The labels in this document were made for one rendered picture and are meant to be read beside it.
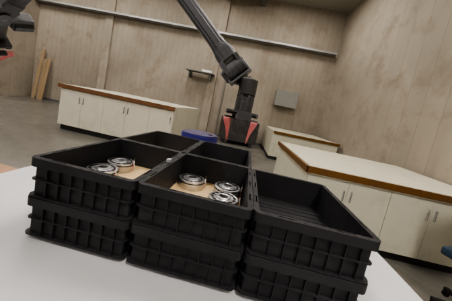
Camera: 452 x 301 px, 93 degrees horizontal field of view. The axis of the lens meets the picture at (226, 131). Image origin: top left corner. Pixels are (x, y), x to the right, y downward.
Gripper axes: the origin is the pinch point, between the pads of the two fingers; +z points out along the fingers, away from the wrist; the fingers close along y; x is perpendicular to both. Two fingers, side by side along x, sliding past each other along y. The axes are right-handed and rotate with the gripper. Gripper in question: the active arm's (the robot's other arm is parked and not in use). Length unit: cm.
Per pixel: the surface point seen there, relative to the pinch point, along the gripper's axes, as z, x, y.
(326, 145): 9, -538, -222
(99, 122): 60, -346, 296
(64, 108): 48, -346, 380
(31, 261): 38, 24, 41
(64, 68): -60, -722, 755
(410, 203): 36, -149, -169
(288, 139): 16, -535, -119
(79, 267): 38, 22, 30
